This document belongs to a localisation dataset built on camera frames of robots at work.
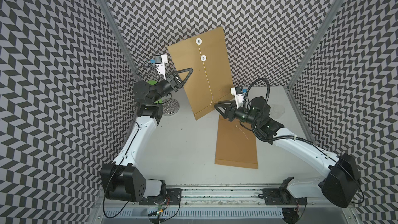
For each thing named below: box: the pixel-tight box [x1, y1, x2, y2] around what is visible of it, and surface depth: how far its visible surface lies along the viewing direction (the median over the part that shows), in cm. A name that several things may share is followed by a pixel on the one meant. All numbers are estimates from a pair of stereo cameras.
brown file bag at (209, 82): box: [167, 26, 234, 121], surface depth 61 cm
